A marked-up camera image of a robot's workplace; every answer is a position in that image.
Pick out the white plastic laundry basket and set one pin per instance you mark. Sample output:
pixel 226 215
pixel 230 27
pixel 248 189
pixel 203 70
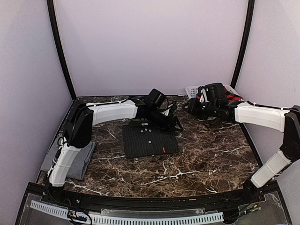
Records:
pixel 192 91

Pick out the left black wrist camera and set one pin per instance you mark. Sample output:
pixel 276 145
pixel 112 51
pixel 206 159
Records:
pixel 155 99

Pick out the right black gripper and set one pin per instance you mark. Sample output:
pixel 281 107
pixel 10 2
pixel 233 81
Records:
pixel 191 109

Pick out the black pinstriped long sleeve shirt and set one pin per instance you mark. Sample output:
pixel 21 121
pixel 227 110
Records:
pixel 144 138

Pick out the white slotted cable duct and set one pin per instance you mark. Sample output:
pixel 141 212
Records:
pixel 129 217

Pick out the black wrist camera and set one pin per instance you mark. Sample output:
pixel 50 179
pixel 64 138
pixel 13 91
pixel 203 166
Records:
pixel 213 93
pixel 155 99

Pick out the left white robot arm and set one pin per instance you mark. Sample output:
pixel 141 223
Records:
pixel 83 116

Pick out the left black frame post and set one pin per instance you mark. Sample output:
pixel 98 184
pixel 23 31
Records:
pixel 59 48

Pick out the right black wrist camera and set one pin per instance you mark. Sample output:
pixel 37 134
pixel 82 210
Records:
pixel 213 93

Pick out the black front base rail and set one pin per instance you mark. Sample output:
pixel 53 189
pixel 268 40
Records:
pixel 221 201

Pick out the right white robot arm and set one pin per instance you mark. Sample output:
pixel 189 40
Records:
pixel 274 130

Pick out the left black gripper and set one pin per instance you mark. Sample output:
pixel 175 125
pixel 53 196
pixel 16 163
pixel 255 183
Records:
pixel 169 123

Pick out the red black plaid shirt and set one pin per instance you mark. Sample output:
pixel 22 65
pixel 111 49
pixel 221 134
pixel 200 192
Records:
pixel 229 94

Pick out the grey shirt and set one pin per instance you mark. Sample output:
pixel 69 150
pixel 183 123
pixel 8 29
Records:
pixel 79 165

